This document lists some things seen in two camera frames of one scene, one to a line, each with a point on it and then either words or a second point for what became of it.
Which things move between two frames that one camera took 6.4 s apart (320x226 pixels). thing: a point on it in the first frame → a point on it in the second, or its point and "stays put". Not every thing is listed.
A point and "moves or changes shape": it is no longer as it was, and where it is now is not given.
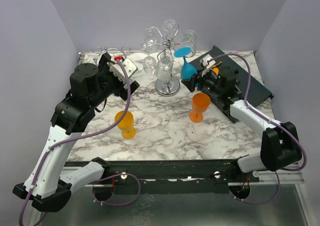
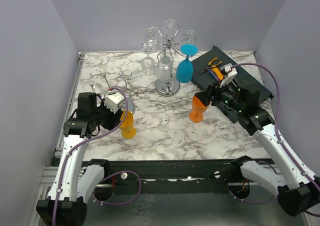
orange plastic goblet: [200, 102] stays put
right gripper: [191, 83] → [205, 96]
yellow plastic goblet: [128, 131] stays put
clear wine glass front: [149, 63] stays put
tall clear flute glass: [170, 25] stays put
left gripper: [104, 66] → [115, 118]
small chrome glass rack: [125, 50] moves or changes shape
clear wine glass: [165, 66] stays put
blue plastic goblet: [187, 70] moves or changes shape
